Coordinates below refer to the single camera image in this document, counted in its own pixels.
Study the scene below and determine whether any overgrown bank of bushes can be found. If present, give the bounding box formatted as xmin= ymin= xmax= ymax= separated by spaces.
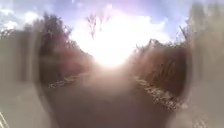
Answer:
xmin=0 ymin=12 xmax=98 ymax=90
xmin=123 ymin=2 xmax=224 ymax=108

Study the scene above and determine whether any thin bare tree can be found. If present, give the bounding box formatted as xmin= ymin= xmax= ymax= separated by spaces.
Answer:
xmin=85 ymin=12 xmax=102 ymax=42

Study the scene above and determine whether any dry leaf litter verge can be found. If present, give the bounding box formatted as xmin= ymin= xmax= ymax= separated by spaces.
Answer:
xmin=46 ymin=72 xmax=92 ymax=90
xmin=133 ymin=75 xmax=186 ymax=112

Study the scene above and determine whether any grey dirt path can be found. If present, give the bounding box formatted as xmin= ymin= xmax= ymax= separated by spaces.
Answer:
xmin=42 ymin=63 xmax=188 ymax=128

